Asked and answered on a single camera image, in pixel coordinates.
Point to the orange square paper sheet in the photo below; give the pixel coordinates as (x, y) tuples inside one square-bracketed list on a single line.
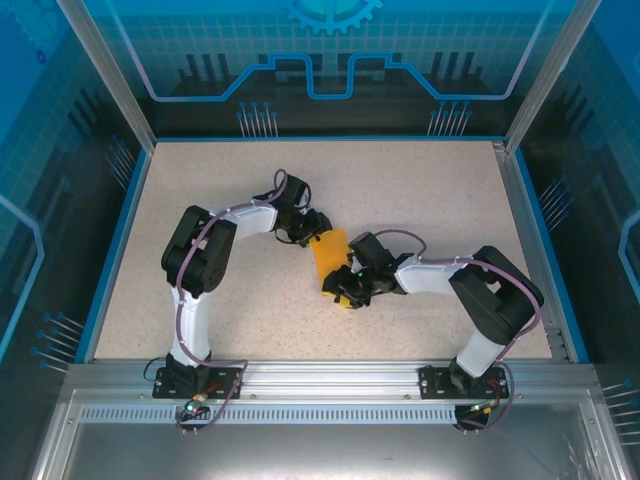
[(330, 255)]

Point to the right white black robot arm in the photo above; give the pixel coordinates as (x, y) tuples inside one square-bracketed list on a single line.
[(490, 300)]

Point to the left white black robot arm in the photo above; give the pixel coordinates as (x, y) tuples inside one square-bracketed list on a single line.
[(200, 255)]

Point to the grey sheet metal tray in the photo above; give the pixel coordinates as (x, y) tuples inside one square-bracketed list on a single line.
[(325, 457)]

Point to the blue gear print panel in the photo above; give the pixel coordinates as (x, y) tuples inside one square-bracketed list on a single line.
[(200, 40)]

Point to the right blue printed side panel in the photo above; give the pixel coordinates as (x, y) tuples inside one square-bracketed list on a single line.
[(600, 150)]

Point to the blue printed side panel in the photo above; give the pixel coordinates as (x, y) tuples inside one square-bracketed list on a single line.
[(600, 150), (40, 150)]

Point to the left blue printed side panel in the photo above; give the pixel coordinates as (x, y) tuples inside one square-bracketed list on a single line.
[(40, 150)]

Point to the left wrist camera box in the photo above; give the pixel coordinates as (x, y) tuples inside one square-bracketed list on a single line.
[(303, 202)]

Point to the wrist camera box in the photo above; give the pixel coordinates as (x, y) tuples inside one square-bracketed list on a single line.
[(352, 256), (303, 202)]

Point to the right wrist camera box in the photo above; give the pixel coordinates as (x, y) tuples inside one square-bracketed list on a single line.
[(352, 256)]

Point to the long aluminium mounting rail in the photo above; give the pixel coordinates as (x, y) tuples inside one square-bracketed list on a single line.
[(325, 380)]

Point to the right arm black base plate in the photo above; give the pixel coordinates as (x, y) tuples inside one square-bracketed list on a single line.
[(432, 382)]

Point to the aluminium side rail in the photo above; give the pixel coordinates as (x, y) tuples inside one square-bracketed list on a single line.
[(517, 200)]

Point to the blue table border frame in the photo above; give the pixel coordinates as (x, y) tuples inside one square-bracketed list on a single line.
[(119, 250)]

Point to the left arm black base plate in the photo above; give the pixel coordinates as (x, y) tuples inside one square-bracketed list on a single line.
[(159, 389)]

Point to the left aluminium frame post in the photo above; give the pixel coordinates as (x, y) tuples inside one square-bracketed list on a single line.
[(117, 75)]

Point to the aluminium frame post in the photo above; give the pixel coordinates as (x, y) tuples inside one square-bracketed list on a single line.
[(117, 75), (541, 75)]

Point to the right aluminium frame post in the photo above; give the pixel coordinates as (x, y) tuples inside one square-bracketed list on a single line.
[(541, 75)]

